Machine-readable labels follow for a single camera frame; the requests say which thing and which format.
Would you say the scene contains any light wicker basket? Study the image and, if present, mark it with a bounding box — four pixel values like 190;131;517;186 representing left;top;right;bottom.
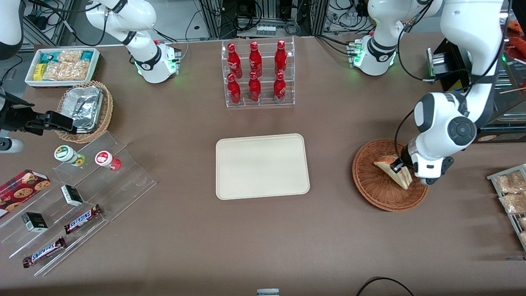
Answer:
55;80;114;144

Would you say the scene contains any round brown wicker basket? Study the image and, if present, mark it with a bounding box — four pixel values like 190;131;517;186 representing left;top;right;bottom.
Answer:
352;139;430;213

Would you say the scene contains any red cola bottle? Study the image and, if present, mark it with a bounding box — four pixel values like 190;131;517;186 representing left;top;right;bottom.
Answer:
248;72;262;102
274;40;288;76
227;43;243;79
249;41;263;78
227;73;242;104
273;72;287;104

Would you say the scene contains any white rectangular snack bin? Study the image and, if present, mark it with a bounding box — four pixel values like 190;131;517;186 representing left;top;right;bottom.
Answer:
24;47;101;88

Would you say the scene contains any tray of packaged crackers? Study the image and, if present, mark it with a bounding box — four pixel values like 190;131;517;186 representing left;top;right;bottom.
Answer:
487;163;526;252

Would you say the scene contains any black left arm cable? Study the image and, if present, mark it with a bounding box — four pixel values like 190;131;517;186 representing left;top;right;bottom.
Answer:
394;0;507;157

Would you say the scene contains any clear acrylic stepped stand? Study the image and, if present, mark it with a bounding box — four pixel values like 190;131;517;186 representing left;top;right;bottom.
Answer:
0;131;157;277

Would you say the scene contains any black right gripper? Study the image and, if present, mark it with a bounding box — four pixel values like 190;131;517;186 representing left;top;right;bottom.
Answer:
0;95;77;136

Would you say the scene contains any green lid yoghurt cup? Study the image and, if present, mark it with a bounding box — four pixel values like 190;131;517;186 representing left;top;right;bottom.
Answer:
54;145;86;167

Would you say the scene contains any black food warmer machine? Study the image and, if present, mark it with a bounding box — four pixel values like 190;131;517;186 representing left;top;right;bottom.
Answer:
427;0;526;144

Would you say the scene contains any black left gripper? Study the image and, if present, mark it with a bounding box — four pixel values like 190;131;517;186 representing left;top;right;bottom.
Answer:
390;142;416;173

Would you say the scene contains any small rice cracker bag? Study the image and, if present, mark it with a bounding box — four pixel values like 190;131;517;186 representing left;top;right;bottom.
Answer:
58;49;83;63

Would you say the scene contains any black cable loop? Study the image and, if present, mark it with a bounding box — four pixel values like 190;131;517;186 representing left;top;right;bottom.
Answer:
355;277;416;296

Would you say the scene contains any snickers chocolate bar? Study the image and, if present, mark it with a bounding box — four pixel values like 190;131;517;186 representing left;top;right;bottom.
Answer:
22;236;67;269
63;204;104;235

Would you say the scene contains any red plaid cookie box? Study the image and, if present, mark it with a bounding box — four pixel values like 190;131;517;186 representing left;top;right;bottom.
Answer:
0;169;51;219

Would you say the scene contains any red lid yoghurt cup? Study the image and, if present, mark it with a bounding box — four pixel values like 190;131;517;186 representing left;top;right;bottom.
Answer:
95;150;122;171

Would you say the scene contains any small black carton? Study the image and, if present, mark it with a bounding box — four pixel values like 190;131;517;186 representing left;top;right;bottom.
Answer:
21;212;49;233
60;184;84;207

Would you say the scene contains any aluminium foil container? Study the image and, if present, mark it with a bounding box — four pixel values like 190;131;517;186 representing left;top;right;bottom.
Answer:
61;86;104;134

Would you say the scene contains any clear bag of pastry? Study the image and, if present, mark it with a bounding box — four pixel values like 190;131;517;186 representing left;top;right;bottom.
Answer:
498;193;526;215
494;170;526;194

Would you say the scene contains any beige plastic tray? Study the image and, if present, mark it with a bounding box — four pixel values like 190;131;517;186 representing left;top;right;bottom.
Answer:
216;133;311;201

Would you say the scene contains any triangular sandwich wedge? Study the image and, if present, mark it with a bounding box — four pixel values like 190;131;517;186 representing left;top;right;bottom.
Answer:
373;154;413;191

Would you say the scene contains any clear acrylic bottle rack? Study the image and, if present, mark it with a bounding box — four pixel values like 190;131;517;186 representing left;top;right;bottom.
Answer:
221;37;296;109

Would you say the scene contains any large rice cracker bag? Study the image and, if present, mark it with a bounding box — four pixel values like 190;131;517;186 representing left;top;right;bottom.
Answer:
43;60;90;81

